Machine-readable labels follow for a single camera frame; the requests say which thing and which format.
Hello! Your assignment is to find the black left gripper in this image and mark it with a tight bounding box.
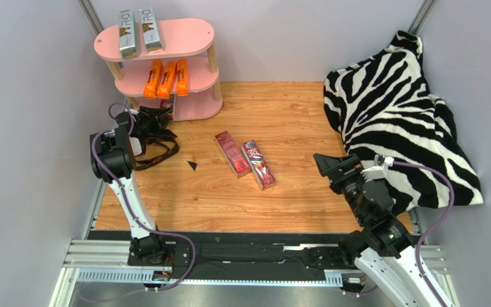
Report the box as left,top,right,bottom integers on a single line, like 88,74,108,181
135,106,173,138

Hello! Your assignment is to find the red toothpaste box back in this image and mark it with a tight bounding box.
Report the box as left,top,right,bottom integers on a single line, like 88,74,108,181
159,95,176,113

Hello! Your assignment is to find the red toothpaste box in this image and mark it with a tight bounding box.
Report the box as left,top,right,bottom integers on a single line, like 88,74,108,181
240,140,276,191
215,131,251,178
159,95,176,113

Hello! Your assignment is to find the orange toothpaste box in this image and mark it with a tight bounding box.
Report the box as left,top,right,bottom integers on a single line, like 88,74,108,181
176,58,189,96
143,59,164,98

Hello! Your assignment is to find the orange toothpaste box diagonal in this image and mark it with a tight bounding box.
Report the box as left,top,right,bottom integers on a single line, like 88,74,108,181
156,61,177,99

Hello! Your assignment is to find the teal silver toothpaste box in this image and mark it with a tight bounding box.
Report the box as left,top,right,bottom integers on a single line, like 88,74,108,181
118,10,139,59

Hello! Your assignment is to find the red toothpaste box front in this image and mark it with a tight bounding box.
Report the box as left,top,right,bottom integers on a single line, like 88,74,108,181
215,131,251,178

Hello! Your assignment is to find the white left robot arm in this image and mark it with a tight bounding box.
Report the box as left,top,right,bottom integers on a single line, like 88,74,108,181
90,103,169,265

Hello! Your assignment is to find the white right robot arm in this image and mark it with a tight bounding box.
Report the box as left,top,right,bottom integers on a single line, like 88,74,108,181
313,153,454,306

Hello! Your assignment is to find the pink three-tier shelf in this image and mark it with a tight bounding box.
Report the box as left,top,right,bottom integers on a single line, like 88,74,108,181
93,18,223,122

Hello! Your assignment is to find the small black triangle piece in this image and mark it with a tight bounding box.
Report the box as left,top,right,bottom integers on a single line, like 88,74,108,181
188,161,198,171

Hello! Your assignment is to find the zebra print cloth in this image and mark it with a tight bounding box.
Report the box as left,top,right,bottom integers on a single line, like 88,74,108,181
323,31,484,214

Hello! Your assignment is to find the black orange strap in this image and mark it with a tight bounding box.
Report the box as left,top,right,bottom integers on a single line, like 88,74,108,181
132,127,181,171

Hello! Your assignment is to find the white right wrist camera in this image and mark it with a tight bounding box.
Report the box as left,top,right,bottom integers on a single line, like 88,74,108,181
361,155,394,180

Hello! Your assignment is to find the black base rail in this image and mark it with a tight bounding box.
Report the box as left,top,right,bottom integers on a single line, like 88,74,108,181
64,230,364,287

